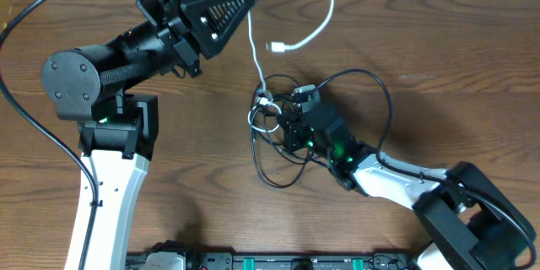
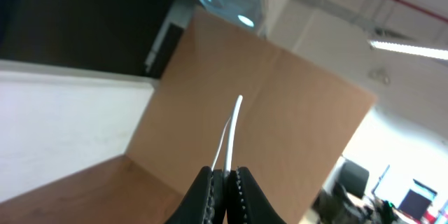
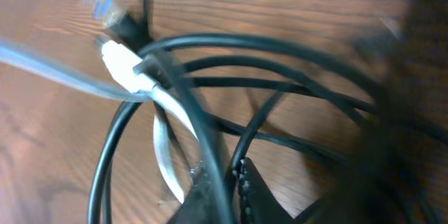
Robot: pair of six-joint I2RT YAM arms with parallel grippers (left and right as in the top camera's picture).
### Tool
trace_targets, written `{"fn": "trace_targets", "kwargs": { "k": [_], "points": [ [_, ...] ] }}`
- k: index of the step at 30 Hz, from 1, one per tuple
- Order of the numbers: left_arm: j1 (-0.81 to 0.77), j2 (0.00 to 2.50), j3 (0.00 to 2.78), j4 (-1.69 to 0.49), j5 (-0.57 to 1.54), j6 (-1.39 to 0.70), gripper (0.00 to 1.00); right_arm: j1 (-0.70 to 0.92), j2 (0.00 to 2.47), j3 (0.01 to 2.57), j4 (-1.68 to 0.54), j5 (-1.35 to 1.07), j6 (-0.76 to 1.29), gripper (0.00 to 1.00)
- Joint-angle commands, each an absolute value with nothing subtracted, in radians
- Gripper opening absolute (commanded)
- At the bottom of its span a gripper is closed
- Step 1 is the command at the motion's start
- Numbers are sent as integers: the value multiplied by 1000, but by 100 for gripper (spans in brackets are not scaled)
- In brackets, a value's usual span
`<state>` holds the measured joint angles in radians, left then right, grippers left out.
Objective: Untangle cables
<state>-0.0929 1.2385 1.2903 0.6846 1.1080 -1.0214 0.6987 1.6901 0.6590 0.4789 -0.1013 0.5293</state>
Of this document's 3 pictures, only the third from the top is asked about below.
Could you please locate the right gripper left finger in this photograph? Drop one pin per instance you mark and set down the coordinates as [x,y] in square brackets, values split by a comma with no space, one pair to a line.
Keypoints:
[202,204]

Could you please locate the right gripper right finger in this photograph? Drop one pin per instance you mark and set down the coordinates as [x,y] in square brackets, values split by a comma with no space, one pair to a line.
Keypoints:
[257,203]

